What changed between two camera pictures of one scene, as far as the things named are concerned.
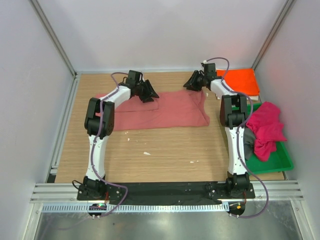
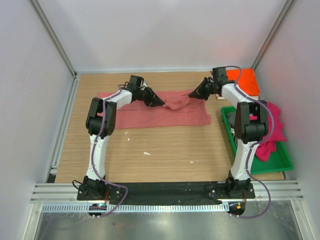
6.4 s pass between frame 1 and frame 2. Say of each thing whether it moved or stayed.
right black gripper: moved
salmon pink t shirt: stayed
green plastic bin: stayed
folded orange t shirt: stayed
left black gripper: moved
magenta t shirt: stayed
